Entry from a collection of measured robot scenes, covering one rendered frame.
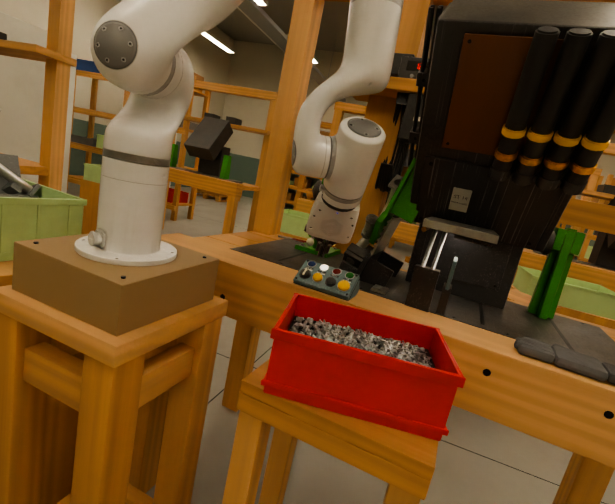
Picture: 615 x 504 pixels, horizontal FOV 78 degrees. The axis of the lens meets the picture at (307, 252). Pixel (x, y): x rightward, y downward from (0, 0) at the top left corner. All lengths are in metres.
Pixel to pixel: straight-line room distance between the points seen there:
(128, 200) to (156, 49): 0.26
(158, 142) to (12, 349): 0.47
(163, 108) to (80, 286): 0.37
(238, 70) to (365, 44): 12.59
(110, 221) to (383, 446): 0.61
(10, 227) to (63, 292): 0.49
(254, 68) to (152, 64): 12.32
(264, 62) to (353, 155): 12.29
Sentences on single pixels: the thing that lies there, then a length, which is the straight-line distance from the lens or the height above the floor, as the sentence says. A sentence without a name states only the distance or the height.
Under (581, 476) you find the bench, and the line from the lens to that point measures 1.76.
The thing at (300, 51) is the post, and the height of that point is 1.63.
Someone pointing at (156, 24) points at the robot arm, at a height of 1.35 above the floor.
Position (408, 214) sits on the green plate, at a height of 1.12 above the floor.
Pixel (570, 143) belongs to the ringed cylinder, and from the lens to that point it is 0.92.
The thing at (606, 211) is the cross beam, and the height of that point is 1.25.
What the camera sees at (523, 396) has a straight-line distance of 0.94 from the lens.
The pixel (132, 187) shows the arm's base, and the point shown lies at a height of 1.08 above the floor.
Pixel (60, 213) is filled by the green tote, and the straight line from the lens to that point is 1.31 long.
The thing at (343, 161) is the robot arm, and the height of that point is 1.21.
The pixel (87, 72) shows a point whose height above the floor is 1.99.
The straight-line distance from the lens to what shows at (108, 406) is 0.76.
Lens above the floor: 1.18
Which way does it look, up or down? 12 degrees down
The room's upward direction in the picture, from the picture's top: 12 degrees clockwise
